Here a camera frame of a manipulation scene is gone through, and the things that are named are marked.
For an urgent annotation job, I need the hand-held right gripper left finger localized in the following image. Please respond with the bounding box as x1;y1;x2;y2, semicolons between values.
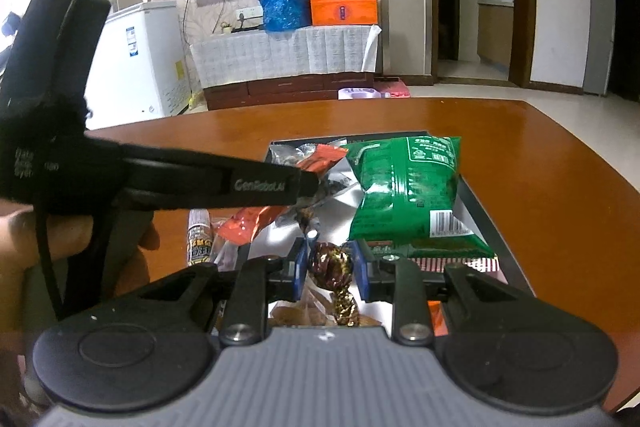
132;238;310;348

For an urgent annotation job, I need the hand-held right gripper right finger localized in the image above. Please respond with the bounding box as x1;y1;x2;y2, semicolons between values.
351;238;538;348

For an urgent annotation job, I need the wooden kitchen cabinet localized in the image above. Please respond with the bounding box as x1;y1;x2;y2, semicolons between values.
476;0;515;65

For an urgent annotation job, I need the grey box with white inside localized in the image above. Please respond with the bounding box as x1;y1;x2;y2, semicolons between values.
262;130;536;338

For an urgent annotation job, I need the white checked cabinet cloth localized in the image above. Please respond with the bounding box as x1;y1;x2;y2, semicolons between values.
190;24;383;90

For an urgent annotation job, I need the pink plastic item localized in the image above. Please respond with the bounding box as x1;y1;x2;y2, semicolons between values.
372;79;412;98

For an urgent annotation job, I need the dark tube snack packet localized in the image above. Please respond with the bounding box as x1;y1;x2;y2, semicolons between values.
186;209;217;268

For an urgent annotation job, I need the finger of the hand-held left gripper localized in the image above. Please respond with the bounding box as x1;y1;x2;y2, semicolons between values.
295;167;323;244

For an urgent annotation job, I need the dark wooden television cabinet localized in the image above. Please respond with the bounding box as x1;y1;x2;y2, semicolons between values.
202;72;386;111

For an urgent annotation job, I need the person's left hand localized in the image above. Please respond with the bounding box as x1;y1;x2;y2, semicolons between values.
0;199;162;338

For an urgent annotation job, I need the brown gold candy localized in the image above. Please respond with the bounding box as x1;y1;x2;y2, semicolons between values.
309;242;361;328

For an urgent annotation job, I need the red-brown snack bar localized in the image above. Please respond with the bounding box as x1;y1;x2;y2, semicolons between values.
215;206;286;244

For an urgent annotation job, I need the green snack bag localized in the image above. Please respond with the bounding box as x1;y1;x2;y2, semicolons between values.
347;136;501;278

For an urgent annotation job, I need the white chest freezer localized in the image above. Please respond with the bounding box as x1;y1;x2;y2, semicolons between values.
85;1;193;130

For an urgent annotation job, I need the clear packet with dark contents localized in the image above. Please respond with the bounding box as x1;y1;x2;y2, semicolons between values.
267;142;321;168

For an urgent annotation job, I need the small orange snack packet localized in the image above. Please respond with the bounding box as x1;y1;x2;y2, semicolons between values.
295;144;348;175

